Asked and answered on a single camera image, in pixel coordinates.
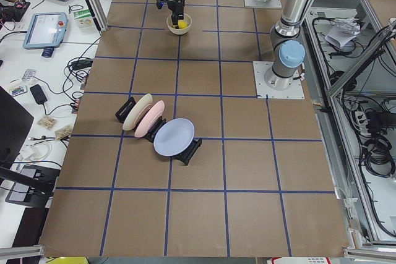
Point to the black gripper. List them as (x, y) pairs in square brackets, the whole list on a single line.
[(177, 5)]

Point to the yellow lemon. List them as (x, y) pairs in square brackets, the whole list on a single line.
[(182, 24)]

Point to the cream bowl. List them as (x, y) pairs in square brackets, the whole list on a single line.
[(175, 30)]

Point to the green white carton box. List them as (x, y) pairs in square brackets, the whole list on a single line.
[(83, 18)]

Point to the pink plate in rack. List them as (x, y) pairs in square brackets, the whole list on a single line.
[(149, 119)]

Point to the black dish rack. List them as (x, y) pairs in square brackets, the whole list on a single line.
[(183, 157)]

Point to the cream plate in rack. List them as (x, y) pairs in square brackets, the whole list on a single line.
[(137, 112)]

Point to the light blue plate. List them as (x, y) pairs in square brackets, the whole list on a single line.
[(174, 137)]

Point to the near teach pendant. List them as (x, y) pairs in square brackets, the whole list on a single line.
[(46, 30)]

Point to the black smartphone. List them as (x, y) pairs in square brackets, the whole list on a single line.
[(38, 94)]

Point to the black monitor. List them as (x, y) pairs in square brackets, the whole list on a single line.
[(34, 185)]

